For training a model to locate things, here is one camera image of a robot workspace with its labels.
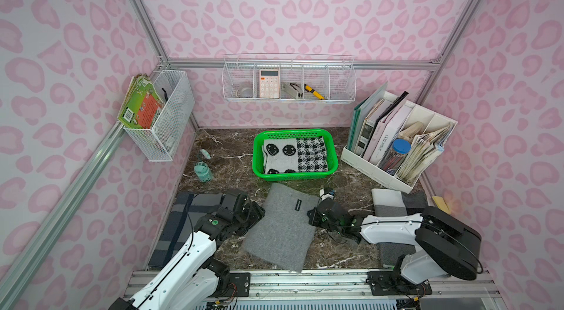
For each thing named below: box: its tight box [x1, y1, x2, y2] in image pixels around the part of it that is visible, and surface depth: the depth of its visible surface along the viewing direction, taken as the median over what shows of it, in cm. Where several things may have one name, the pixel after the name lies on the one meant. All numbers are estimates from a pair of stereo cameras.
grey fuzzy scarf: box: [243, 182, 320, 273], surface depth 82 cm
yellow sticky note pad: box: [431, 196, 451, 216], surface depth 97 cm
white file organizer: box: [340, 91, 459, 194], surface depth 91 cm
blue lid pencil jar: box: [378, 138, 412, 176], surface depth 90 cm
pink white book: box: [362, 99, 414, 166], surface depth 90 cm
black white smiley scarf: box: [261, 135, 329, 175], surface depth 103 cm
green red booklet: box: [117, 72, 165, 129], surface depth 73 cm
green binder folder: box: [347, 81, 388, 151], surface depth 90 cm
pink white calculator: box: [259, 69, 280, 99], surface depth 97 cm
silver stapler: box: [282, 82, 304, 99], surface depth 102 cm
